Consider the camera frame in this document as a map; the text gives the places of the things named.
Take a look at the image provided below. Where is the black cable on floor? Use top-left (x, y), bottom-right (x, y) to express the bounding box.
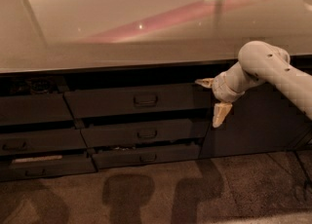
top-left (293, 149), bottom-right (312, 200)

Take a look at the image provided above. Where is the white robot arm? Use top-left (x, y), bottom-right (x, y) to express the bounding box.
top-left (195, 41), bottom-right (312, 128)

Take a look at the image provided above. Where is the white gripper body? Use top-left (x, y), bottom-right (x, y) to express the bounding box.
top-left (212, 72), bottom-right (244, 103)

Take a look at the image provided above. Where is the grey drawer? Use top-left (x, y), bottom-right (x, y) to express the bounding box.
top-left (81, 119), bottom-right (209, 147)
top-left (64, 84), bottom-right (212, 118)
top-left (0, 129), bottom-right (86, 156)
top-left (0, 154), bottom-right (96, 181)
top-left (93, 143), bottom-right (200, 169)
top-left (0, 93), bottom-right (71, 126)

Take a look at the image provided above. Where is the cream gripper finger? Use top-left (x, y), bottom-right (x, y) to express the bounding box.
top-left (195, 78), bottom-right (214, 89)
top-left (213, 102), bottom-right (233, 128)

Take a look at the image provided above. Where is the grey cabinet door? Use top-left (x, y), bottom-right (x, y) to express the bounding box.
top-left (199, 58), bottom-right (312, 159)

